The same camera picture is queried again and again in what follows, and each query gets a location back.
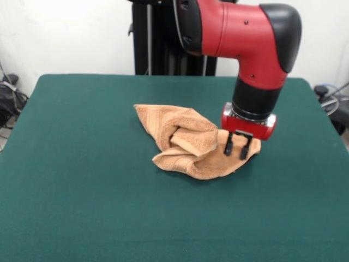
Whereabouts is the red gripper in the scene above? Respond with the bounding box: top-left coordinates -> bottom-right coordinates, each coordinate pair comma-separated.
220,102 -> 278,161

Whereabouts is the tan terry towel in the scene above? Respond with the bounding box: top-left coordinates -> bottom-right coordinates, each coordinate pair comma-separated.
133,103 -> 262,181

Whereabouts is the dark green table cloth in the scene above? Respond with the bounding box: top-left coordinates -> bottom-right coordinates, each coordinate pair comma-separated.
0,73 -> 349,262

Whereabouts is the grey stand base with cables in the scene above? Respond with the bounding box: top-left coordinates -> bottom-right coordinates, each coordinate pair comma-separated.
313,83 -> 349,136

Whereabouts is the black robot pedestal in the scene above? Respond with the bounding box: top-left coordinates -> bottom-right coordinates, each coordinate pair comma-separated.
127,0 -> 219,76

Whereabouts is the black equipment base with cables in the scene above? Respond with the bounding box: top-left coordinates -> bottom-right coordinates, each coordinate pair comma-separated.
0,73 -> 29,129

